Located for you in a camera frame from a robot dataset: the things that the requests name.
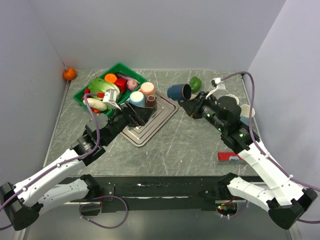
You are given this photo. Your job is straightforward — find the dark blue mug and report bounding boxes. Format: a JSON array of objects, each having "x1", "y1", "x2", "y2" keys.
[{"x1": 167, "y1": 84, "x2": 192, "y2": 101}]

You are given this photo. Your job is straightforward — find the white mug blue text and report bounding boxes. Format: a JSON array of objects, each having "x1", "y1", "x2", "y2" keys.
[{"x1": 226, "y1": 94, "x2": 240, "y2": 105}]

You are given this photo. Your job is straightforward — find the steel tray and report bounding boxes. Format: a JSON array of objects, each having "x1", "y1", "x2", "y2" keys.
[{"x1": 121, "y1": 92, "x2": 178, "y2": 147}]

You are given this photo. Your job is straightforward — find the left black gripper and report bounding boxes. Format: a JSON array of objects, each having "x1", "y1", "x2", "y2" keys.
[{"x1": 102, "y1": 100, "x2": 155, "y2": 146}]

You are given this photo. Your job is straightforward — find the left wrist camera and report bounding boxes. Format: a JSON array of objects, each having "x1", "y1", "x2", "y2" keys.
[{"x1": 97, "y1": 88, "x2": 121, "y2": 109}]

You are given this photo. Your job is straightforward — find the green bell pepper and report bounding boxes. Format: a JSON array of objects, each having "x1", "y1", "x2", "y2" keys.
[{"x1": 189, "y1": 76, "x2": 202, "y2": 94}]

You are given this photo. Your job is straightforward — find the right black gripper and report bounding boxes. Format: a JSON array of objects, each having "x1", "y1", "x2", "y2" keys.
[{"x1": 180, "y1": 91, "x2": 226, "y2": 133}]

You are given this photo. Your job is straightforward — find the purple cable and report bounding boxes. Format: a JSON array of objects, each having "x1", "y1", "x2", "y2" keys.
[
  {"x1": 219, "y1": 71, "x2": 320, "y2": 225},
  {"x1": 0, "y1": 92, "x2": 129, "y2": 231}
]

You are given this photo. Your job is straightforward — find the toy orange carrot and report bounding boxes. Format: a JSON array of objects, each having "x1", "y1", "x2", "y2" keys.
[{"x1": 104, "y1": 73, "x2": 118, "y2": 83}]

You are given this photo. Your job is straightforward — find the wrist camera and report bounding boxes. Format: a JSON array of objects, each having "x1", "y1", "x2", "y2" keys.
[
  {"x1": 205, "y1": 77, "x2": 226, "y2": 99},
  {"x1": 97, "y1": 88, "x2": 121, "y2": 109}
]

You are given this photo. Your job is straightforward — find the pink mug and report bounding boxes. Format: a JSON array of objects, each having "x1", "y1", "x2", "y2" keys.
[{"x1": 139, "y1": 82, "x2": 156, "y2": 99}]

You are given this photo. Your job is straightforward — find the cream mug black handle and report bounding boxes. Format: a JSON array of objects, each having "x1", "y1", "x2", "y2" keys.
[{"x1": 190, "y1": 94, "x2": 197, "y2": 100}]

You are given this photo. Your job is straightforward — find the toy red pepper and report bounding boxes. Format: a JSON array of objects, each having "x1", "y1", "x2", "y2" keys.
[{"x1": 114, "y1": 78, "x2": 127, "y2": 93}]

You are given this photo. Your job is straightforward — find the toy purple eggplant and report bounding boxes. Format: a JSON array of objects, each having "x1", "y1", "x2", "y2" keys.
[{"x1": 115, "y1": 72, "x2": 140, "y2": 84}]

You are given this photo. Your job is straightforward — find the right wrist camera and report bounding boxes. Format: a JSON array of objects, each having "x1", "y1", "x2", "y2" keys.
[{"x1": 205, "y1": 77, "x2": 226, "y2": 99}]

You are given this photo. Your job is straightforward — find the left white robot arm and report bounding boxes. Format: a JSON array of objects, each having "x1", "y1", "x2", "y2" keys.
[{"x1": 0, "y1": 102, "x2": 155, "y2": 231}]

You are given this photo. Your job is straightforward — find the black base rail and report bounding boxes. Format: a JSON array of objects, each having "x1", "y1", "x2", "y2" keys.
[{"x1": 95, "y1": 176, "x2": 239, "y2": 213}]

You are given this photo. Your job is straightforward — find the toy pink onion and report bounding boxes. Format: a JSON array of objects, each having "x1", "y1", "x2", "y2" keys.
[{"x1": 126, "y1": 79, "x2": 139, "y2": 92}]

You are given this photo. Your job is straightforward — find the small orange pumpkin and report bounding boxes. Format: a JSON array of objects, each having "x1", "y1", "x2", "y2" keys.
[{"x1": 62, "y1": 67, "x2": 77, "y2": 81}]

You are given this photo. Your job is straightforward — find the toy white radish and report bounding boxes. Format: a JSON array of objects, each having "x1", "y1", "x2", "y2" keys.
[{"x1": 87, "y1": 98, "x2": 108, "y2": 112}]

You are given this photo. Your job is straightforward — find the light blue faceted mug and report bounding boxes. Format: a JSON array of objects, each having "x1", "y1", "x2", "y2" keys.
[{"x1": 240, "y1": 104, "x2": 251, "y2": 125}]

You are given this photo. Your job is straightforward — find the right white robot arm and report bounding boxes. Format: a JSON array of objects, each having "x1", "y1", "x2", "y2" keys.
[{"x1": 179, "y1": 91, "x2": 318, "y2": 230}]

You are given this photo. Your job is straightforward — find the toy red chili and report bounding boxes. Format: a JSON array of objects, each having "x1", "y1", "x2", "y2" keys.
[{"x1": 82, "y1": 88, "x2": 91, "y2": 100}]

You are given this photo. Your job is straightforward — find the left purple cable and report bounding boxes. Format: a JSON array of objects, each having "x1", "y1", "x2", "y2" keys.
[{"x1": 0, "y1": 92, "x2": 129, "y2": 231}]

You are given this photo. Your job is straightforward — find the maroon mug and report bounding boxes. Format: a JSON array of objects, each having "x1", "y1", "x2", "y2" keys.
[{"x1": 145, "y1": 95, "x2": 157, "y2": 108}]

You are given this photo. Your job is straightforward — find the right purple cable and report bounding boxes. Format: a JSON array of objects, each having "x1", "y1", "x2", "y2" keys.
[{"x1": 219, "y1": 71, "x2": 320, "y2": 225}]

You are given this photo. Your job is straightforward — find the toy cabbage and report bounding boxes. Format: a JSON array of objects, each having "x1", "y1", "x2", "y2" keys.
[{"x1": 88, "y1": 77, "x2": 121, "y2": 98}]

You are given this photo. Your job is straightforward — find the light blue white-bottom mug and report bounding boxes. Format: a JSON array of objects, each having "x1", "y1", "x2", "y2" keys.
[{"x1": 128, "y1": 91, "x2": 146, "y2": 107}]

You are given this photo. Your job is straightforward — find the red box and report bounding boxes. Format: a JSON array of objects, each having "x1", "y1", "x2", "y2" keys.
[{"x1": 217, "y1": 152, "x2": 246, "y2": 165}]

